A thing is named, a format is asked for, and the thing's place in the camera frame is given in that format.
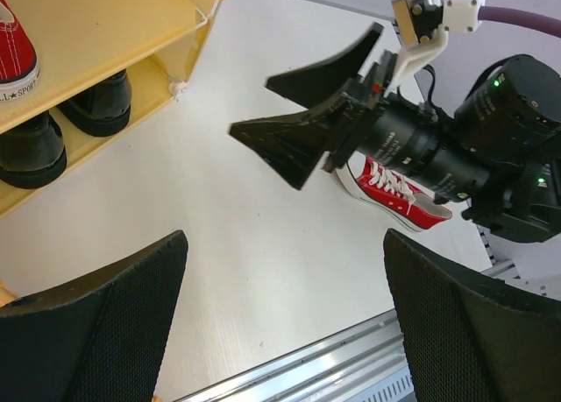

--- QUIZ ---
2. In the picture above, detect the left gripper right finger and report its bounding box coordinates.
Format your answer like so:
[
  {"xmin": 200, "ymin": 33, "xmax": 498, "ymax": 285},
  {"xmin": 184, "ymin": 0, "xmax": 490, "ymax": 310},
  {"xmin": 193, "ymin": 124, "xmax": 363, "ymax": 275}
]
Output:
[{"xmin": 383, "ymin": 229, "xmax": 560, "ymax": 401}]

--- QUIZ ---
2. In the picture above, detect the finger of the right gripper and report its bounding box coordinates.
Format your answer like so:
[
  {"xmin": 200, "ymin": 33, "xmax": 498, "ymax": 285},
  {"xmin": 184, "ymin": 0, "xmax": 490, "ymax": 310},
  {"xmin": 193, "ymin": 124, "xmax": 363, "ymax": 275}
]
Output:
[
  {"xmin": 265, "ymin": 23, "xmax": 384, "ymax": 109},
  {"xmin": 229, "ymin": 103, "xmax": 349, "ymax": 190}
]

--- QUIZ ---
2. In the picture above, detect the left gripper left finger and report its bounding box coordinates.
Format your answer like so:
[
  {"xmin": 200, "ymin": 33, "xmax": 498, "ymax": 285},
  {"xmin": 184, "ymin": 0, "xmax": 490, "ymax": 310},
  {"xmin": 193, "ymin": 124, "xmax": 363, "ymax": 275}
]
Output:
[{"xmin": 1, "ymin": 230, "xmax": 188, "ymax": 401}]

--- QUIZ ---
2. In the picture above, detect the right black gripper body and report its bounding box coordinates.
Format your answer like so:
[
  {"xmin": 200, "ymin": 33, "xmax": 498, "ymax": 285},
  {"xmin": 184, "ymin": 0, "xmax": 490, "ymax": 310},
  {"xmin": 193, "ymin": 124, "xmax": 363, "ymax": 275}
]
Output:
[{"xmin": 323, "ymin": 51, "xmax": 397, "ymax": 173}]

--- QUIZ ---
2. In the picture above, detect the yellow cabinet door panel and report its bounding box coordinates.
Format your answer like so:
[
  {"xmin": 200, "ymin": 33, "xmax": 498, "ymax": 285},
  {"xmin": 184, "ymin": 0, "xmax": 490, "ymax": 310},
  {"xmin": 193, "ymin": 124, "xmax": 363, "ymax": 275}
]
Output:
[{"xmin": 0, "ymin": 281, "xmax": 18, "ymax": 307}]

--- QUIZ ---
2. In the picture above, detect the red canvas sneaker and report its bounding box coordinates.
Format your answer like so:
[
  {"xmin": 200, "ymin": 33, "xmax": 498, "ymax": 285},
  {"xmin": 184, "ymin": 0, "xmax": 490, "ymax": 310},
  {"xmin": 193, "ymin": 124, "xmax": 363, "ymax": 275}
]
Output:
[
  {"xmin": 334, "ymin": 153, "xmax": 452, "ymax": 232},
  {"xmin": 0, "ymin": 0, "xmax": 40, "ymax": 103}
]

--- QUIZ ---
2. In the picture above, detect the black loafer shoe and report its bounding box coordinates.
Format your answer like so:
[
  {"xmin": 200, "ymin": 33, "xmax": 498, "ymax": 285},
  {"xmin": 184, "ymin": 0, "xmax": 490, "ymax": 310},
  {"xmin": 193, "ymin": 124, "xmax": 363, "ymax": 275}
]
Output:
[
  {"xmin": 1, "ymin": 111, "xmax": 67, "ymax": 189},
  {"xmin": 57, "ymin": 70, "xmax": 132, "ymax": 138}
]

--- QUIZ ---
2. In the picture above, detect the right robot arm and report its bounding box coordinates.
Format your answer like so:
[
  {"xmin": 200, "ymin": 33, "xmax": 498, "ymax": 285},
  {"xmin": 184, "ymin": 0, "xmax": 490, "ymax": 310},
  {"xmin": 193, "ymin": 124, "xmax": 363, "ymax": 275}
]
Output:
[{"xmin": 230, "ymin": 24, "xmax": 560, "ymax": 243}]

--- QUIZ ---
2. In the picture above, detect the yellow shoe cabinet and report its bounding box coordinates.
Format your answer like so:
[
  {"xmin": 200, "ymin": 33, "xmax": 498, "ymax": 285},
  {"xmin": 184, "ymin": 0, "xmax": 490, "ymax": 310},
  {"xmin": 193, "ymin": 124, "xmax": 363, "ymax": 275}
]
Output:
[{"xmin": 0, "ymin": 0, "xmax": 233, "ymax": 222}]

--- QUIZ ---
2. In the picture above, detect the white slotted cable duct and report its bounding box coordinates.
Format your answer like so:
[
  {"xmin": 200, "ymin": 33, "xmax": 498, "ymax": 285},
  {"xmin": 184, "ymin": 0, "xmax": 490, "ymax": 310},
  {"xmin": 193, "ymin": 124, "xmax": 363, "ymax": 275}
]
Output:
[{"xmin": 347, "ymin": 369, "xmax": 416, "ymax": 402}]

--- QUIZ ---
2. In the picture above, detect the aluminium front rail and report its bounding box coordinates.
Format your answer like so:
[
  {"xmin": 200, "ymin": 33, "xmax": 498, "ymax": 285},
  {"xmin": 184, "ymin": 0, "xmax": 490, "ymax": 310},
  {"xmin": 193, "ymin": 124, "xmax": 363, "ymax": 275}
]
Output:
[{"xmin": 183, "ymin": 309, "xmax": 408, "ymax": 402}]

